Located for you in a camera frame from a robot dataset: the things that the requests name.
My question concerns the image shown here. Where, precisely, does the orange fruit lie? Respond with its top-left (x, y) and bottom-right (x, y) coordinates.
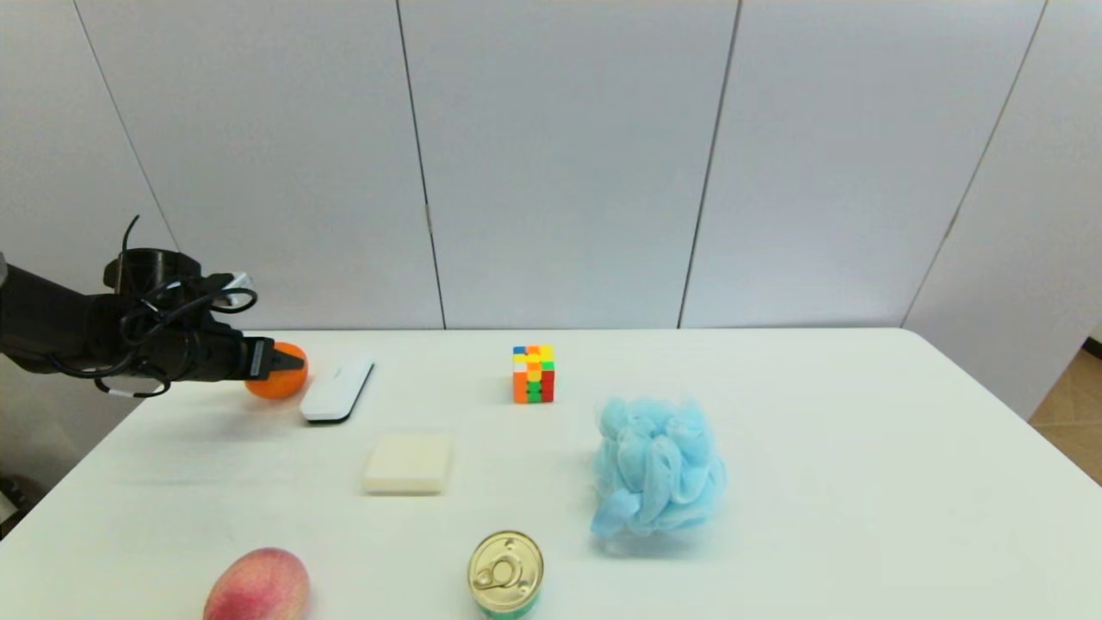
top-left (245, 342), bottom-right (309, 400)

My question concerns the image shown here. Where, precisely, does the white oblong case black base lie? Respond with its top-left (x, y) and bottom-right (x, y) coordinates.
top-left (300, 357), bottom-right (375, 425)

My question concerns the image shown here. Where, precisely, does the cream soap bar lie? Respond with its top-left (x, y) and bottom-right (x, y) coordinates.
top-left (362, 433), bottom-right (453, 497)

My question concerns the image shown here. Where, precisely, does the red yellow mango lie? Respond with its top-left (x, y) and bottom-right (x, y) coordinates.
top-left (203, 548), bottom-right (311, 620)

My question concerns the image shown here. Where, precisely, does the multicolour puzzle cube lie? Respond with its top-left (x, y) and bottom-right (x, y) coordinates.
top-left (512, 345), bottom-right (556, 405)

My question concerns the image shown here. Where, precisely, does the dark background floor object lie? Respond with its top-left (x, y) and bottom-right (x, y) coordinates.
top-left (0, 476), bottom-right (40, 539)

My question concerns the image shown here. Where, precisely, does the green tin can gold lid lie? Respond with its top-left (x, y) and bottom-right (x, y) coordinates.
top-left (467, 530), bottom-right (545, 620)

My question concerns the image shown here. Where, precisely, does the light blue mesh bath loofah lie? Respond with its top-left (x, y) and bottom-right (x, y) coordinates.
top-left (590, 394), bottom-right (727, 542)

